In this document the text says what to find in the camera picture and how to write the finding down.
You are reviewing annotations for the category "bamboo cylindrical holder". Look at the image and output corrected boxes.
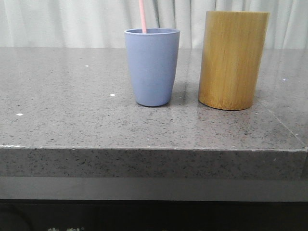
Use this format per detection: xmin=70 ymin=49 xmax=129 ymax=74
xmin=198 ymin=11 xmax=270 ymax=110

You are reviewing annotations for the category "white pleated curtain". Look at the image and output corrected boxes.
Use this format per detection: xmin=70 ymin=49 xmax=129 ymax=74
xmin=0 ymin=0 xmax=308 ymax=49

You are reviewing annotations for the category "blue plastic cup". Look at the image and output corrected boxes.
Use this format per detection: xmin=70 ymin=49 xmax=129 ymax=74
xmin=124 ymin=28 xmax=180 ymax=107

